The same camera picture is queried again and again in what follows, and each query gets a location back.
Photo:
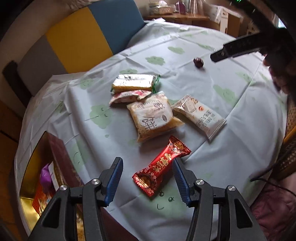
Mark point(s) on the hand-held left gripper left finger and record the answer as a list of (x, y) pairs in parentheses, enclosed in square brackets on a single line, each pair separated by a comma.
[(113, 180)]

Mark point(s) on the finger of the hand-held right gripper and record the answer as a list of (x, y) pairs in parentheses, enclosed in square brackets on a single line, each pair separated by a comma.
[(231, 47)]

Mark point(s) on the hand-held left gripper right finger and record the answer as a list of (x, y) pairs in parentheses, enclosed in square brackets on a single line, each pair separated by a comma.
[(182, 183)]

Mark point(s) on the red candy packet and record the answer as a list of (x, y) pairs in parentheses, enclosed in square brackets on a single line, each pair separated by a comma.
[(159, 166)]

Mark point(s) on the small dark round candy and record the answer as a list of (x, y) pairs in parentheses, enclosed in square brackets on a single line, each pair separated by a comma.
[(198, 63)]

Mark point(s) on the maroon box with gold interior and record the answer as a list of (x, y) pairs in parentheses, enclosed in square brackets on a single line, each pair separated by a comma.
[(62, 157)]

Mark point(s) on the purple candy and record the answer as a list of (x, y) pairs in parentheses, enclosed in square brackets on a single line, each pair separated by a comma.
[(47, 178)]

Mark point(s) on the sesame cake packet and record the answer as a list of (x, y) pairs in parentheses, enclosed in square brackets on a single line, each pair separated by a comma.
[(152, 118)]

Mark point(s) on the large orange snack bag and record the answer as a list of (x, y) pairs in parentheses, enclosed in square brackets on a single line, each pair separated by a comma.
[(42, 199)]

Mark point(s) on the pink white snack packet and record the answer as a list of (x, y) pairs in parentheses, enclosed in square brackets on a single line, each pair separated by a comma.
[(129, 96)]

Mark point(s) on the yellow rice cake packet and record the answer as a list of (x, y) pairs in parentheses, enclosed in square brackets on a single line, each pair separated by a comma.
[(131, 82)]

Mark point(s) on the person's right hand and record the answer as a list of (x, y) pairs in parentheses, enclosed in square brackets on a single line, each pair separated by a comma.
[(282, 74)]

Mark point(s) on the hanging floral curtain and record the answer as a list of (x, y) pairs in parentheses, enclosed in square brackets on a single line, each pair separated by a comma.
[(196, 5)]

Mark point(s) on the wooden desk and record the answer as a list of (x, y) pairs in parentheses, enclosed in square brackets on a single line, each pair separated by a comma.
[(180, 16)]

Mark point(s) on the tissue box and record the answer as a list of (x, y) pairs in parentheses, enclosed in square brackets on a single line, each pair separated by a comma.
[(161, 9)]

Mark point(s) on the maroon quilted clothing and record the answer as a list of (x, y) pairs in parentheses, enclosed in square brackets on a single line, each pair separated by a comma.
[(272, 213)]

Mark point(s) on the rattan chair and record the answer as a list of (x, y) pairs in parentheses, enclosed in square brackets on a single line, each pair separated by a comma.
[(289, 150)]

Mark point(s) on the wooden wardrobe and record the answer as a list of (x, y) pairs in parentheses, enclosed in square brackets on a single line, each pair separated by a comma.
[(7, 139)]

